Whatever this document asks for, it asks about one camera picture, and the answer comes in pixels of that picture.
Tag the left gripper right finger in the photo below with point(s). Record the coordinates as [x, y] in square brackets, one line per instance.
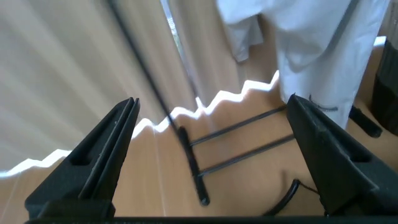
[339, 168]

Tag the black clothes rack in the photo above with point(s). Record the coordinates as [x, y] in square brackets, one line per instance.
[192, 161]

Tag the beige curtain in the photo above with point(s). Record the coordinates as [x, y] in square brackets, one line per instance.
[62, 77]

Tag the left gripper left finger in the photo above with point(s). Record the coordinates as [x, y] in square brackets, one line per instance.
[93, 165]

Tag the pale grey shorts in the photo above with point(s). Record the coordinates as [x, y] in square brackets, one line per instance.
[317, 46]

